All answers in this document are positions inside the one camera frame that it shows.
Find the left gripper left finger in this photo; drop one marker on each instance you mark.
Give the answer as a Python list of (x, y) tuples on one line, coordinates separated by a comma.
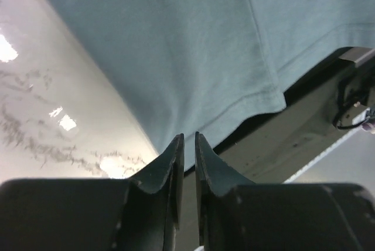
[(137, 213)]

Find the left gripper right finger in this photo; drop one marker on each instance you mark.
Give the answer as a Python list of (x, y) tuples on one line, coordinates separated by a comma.
[(235, 213)]

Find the grey-blue t-shirt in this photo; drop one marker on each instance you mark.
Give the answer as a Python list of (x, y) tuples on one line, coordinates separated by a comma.
[(186, 66)]

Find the white slotted cable duct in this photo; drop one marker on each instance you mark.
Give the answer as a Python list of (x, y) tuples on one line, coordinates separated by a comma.
[(350, 159)]

